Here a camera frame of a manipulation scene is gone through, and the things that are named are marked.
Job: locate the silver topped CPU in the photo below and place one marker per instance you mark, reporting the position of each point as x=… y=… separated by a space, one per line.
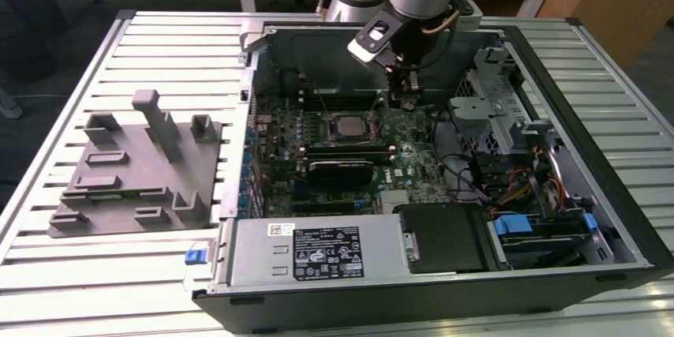
x=354 y=126

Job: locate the CPU socket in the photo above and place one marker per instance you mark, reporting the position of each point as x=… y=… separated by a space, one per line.
x=355 y=141

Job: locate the black RAM slot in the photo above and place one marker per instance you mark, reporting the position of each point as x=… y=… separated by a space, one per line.
x=347 y=148
x=347 y=152
x=347 y=161
x=347 y=96
x=347 y=100
x=347 y=91
x=347 y=105
x=347 y=156

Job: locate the silver metal drive cage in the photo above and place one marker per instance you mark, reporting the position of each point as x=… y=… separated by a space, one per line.
x=474 y=114

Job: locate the thin metal locking lever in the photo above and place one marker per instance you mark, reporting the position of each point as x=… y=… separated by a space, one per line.
x=325 y=103

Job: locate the green motherboard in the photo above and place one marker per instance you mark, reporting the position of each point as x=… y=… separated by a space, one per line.
x=415 y=163

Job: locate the silver chipset heat sink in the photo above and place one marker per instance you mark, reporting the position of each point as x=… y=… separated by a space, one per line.
x=395 y=197

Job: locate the blue disk carrier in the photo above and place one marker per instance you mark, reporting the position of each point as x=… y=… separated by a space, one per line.
x=508 y=224

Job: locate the black plastic shroud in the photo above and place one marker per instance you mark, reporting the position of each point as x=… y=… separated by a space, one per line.
x=448 y=238

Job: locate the silver power supply box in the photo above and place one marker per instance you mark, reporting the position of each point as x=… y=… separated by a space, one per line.
x=253 y=250

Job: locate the grey plastic parts rack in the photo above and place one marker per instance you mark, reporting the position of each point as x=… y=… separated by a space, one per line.
x=137 y=179

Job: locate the blue case latch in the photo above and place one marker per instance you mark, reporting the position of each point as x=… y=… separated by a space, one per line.
x=195 y=256

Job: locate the black open PC case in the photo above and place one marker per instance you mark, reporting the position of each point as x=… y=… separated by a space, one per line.
x=369 y=313

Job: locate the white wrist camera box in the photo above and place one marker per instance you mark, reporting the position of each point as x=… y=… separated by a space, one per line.
x=369 y=43

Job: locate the small white camera mount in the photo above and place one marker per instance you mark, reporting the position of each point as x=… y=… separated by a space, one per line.
x=472 y=17

